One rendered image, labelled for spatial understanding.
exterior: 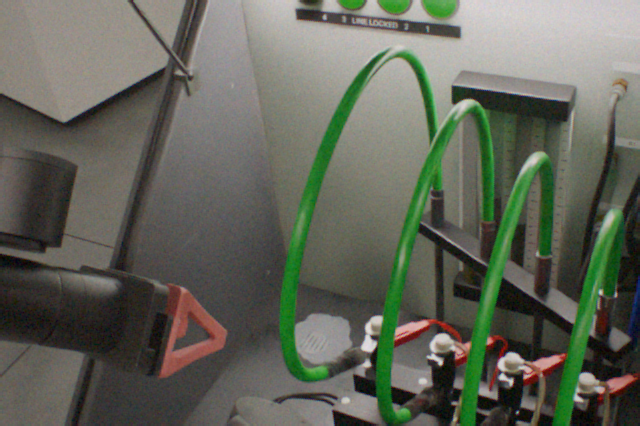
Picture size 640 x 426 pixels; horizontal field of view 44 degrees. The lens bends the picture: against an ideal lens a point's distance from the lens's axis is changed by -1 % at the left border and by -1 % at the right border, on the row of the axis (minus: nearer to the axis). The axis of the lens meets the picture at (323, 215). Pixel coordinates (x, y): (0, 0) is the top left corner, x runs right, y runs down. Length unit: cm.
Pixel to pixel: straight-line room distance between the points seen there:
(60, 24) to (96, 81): 32
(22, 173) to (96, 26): 319
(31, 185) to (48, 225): 3
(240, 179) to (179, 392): 32
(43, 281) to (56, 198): 6
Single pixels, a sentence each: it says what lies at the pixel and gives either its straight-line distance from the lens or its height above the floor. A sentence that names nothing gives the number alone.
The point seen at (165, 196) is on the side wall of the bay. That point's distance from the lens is 106.
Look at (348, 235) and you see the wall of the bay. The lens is 129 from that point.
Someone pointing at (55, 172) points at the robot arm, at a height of 150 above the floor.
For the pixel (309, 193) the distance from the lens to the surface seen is 71.
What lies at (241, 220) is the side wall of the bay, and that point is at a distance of 124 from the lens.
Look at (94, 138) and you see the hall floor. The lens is 369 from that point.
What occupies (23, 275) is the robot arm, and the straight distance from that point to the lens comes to 56.
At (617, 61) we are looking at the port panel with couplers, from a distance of 98.
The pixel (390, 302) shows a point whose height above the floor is 128.
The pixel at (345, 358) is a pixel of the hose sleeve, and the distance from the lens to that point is 88.
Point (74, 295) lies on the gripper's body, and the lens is 57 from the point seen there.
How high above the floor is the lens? 178
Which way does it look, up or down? 37 degrees down
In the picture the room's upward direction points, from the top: 8 degrees counter-clockwise
